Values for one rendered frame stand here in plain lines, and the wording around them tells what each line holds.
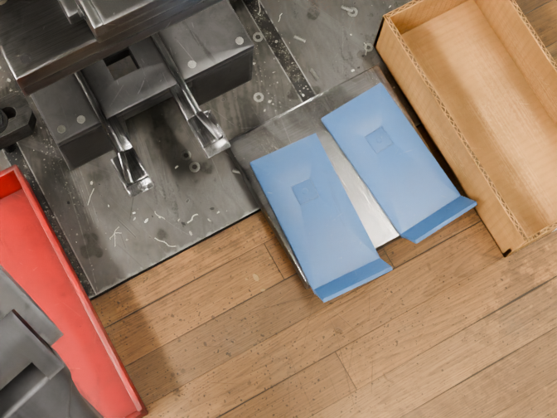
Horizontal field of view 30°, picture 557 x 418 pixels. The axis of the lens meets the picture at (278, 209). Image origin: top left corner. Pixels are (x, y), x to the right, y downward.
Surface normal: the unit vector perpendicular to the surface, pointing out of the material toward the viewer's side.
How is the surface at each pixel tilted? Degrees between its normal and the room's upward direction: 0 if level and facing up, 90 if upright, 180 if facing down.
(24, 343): 54
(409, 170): 0
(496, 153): 0
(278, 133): 0
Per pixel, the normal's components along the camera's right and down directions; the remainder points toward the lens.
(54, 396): 0.59, 0.44
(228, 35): 0.04, -0.25
